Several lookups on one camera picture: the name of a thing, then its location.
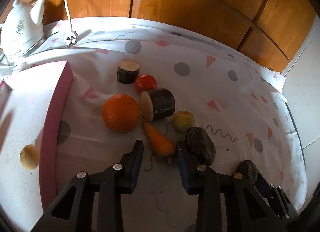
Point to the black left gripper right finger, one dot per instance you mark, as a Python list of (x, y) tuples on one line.
[(228, 203)]

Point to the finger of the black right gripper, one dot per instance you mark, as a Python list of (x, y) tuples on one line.
[(277, 194)]

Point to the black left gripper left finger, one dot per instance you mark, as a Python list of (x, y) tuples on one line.
[(72, 210)]

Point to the dark round avocado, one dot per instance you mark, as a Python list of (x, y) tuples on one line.
[(248, 169)]

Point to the dark elongated avocado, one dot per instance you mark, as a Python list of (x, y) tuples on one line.
[(200, 145)]

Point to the small orange carrot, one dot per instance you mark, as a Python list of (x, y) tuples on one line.
[(160, 144)]

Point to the orange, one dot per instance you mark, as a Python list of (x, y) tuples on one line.
[(121, 113)]

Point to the yellow-green round fruit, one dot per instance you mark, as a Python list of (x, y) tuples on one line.
[(183, 120)]

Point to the dark log piece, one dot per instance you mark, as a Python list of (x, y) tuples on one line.
[(157, 104)]

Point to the red tomato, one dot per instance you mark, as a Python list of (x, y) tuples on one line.
[(145, 82)]

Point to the pink rimmed white tray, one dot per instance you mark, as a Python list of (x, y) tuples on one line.
[(23, 115)]

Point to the patterned white tablecloth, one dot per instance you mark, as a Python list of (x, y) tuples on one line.
[(239, 103)]

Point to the upright wooden log piece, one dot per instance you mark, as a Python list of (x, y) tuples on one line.
[(128, 71)]

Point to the white ceramic electric kettle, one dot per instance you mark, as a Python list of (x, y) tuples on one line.
[(22, 29)]

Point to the wooden wall cabinet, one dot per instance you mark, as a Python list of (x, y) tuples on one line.
[(270, 32)]

